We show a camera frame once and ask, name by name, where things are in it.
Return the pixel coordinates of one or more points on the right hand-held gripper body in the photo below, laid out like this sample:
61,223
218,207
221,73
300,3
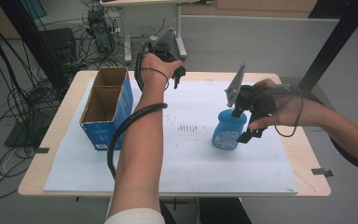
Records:
251,99

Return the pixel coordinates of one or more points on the person's right hand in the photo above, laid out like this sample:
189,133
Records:
287,109

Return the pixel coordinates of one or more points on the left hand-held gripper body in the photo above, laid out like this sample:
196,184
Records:
165,43

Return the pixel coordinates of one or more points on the person's left hand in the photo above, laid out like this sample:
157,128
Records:
155,67

